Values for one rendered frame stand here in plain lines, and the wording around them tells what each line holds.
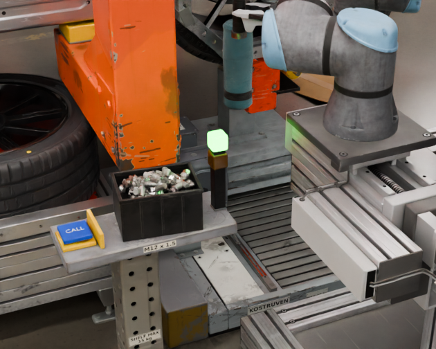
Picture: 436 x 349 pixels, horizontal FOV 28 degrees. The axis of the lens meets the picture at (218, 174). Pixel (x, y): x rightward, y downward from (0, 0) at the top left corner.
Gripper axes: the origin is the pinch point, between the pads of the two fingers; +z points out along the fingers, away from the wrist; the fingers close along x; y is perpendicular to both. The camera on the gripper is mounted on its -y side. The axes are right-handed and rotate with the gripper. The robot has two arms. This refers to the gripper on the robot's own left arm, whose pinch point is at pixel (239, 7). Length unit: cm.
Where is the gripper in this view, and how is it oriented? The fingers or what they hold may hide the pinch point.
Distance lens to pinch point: 239.5
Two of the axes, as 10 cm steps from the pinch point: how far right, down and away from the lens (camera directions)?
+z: -9.5, -1.5, 2.7
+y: 0.3, 8.4, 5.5
